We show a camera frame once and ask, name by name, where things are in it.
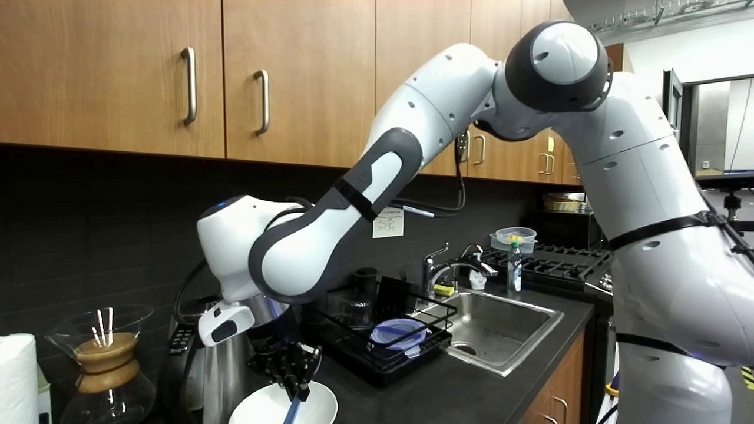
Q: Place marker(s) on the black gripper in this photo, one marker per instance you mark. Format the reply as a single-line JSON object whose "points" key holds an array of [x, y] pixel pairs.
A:
{"points": [[284, 357]]}

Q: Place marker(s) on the black stove top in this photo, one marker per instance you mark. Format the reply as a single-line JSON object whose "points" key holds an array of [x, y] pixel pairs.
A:
{"points": [[569, 272]]}

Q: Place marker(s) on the black dish drying rack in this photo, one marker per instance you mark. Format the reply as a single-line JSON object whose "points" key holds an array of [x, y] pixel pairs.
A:
{"points": [[345, 317]]}

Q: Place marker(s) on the chrome faucet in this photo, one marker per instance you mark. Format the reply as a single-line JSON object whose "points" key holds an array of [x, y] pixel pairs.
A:
{"points": [[435, 268]]}

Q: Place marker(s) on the blue plate in rack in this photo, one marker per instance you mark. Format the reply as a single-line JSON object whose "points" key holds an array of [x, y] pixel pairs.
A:
{"points": [[402, 335]]}

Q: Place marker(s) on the wooden lower cabinet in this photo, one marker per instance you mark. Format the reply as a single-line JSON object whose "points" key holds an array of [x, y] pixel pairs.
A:
{"points": [[560, 401]]}

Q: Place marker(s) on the glass coffee carafe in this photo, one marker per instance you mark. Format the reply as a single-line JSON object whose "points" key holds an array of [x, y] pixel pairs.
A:
{"points": [[109, 386]]}

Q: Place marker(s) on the stainless steel electric kettle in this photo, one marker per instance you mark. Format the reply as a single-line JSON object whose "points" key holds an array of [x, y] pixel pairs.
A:
{"points": [[200, 386]]}

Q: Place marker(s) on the stainless steel sink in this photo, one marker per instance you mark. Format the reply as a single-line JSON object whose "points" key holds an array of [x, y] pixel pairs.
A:
{"points": [[489, 330]]}

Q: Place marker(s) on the white paper note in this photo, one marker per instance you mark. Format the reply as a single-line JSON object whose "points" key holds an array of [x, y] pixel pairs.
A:
{"points": [[389, 222]]}

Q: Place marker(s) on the white paper towel roll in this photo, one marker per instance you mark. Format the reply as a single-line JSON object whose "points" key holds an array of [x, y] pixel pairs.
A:
{"points": [[17, 380]]}

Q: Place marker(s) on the clear plastic container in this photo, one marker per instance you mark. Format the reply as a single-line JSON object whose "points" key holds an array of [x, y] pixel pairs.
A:
{"points": [[510, 239]]}

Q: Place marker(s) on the white bowl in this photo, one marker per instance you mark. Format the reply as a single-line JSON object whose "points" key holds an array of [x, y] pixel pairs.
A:
{"points": [[272, 407]]}

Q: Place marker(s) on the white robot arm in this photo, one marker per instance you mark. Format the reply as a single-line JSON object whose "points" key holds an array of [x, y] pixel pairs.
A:
{"points": [[682, 277]]}

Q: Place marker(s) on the wooden upper cabinets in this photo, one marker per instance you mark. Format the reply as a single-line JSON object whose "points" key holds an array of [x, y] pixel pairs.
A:
{"points": [[268, 80]]}

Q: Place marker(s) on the blue plastic fork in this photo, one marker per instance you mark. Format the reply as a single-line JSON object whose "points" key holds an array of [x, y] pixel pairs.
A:
{"points": [[291, 416]]}

